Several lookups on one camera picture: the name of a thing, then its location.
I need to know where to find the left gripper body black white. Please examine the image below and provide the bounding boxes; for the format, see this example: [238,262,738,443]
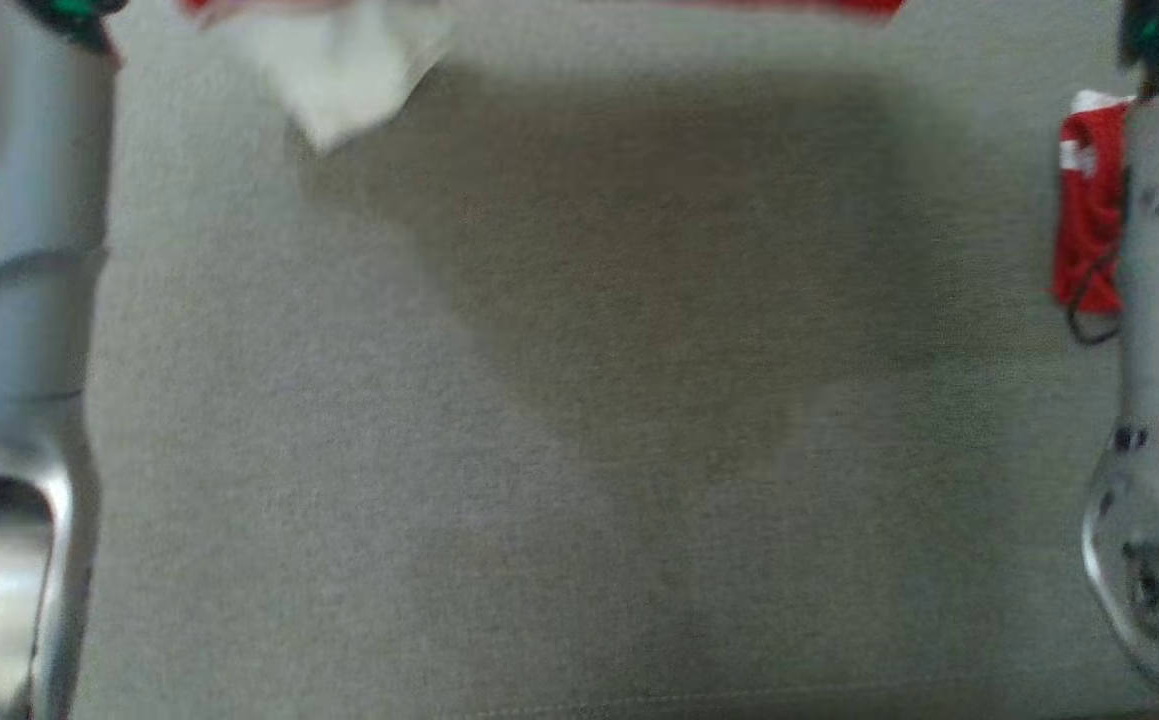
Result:
[17,0,128,56]

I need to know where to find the red shorts with white stripes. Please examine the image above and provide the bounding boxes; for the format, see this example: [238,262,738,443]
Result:
[1051,89,1135,315]

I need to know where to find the red mesh garment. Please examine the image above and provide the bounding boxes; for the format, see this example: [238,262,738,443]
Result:
[177,0,907,153]

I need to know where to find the large grey sofa seat cushion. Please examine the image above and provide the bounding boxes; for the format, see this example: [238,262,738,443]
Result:
[69,0,1150,720]

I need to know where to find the thin black robot arm cable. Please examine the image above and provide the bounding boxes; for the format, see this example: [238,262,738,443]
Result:
[1066,170,1132,348]

